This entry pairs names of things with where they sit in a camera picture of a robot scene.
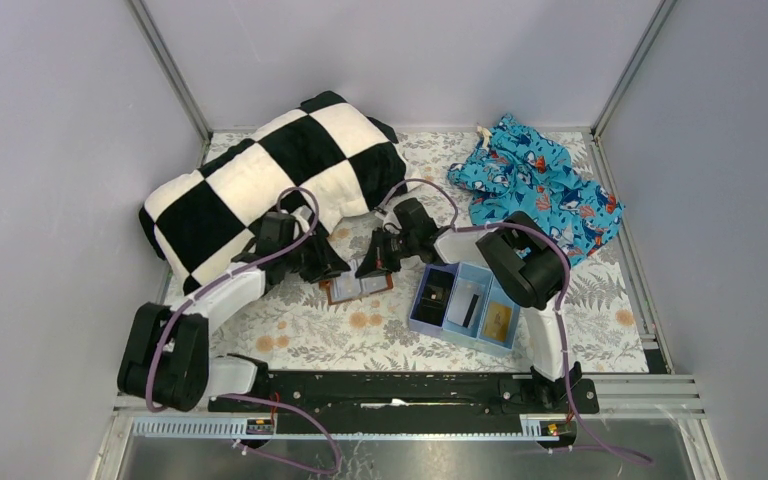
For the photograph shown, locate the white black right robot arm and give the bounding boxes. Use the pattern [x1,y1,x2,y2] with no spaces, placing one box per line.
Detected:
[355,199,576,382]

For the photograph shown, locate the slotted grey cable duct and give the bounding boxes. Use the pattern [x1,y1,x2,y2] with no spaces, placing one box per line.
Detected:
[131,414,576,445]

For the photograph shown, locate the grey credit card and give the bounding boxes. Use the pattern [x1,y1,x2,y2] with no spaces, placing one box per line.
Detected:
[329,259,364,303]

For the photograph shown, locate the white card in middle slot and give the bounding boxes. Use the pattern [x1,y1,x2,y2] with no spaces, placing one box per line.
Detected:
[447,279,487,328]

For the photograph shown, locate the floral patterned table mat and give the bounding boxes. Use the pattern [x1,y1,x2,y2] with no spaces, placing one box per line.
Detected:
[209,130,650,373]

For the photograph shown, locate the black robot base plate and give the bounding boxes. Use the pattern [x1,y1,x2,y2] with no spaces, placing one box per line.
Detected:
[207,368,601,437]

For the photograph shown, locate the gold credit card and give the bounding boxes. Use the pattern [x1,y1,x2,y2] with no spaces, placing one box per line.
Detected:
[481,301,513,344]

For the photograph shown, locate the blue shark print cloth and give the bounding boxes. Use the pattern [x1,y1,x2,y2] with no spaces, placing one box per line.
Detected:
[447,114,624,266]

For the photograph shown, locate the black white checkered blanket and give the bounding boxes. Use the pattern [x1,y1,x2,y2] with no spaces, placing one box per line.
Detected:
[138,91,417,294]

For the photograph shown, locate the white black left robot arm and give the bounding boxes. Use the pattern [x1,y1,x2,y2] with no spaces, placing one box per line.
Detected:
[117,212,350,411]

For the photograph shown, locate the aluminium frame rails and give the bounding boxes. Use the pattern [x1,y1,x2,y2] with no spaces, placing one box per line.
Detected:
[90,1,726,479]

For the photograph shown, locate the black card in purple slot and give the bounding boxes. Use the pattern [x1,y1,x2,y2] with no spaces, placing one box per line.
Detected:
[412,268,455,326]

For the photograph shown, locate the purple blue card organizer box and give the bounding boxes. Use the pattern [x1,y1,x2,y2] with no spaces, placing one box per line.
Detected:
[408,263,520,356]

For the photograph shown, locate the brown leather card holder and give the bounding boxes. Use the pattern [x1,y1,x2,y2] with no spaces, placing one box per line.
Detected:
[319,258,394,305]

